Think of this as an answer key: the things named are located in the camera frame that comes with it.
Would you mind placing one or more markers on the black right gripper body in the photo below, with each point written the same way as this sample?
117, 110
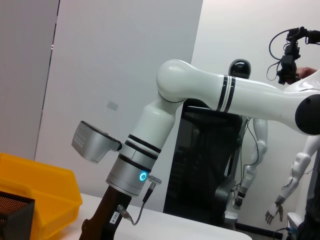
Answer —
107, 215

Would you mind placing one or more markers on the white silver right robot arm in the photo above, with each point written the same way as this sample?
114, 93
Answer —
200, 85

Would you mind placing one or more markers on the black mesh pen holder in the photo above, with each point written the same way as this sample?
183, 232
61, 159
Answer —
15, 220

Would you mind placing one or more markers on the yellow plastic storage bin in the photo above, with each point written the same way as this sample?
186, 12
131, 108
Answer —
45, 190

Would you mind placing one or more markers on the black office chair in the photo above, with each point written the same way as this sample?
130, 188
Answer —
200, 162

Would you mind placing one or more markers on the white partition board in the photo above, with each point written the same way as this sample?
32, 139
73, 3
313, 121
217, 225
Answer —
112, 62

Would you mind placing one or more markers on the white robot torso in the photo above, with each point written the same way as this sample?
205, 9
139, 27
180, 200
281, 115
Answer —
260, 130

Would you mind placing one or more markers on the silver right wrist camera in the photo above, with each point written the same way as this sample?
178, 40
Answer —
92, 145

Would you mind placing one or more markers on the black video camera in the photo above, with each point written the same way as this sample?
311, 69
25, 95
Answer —
287, 62

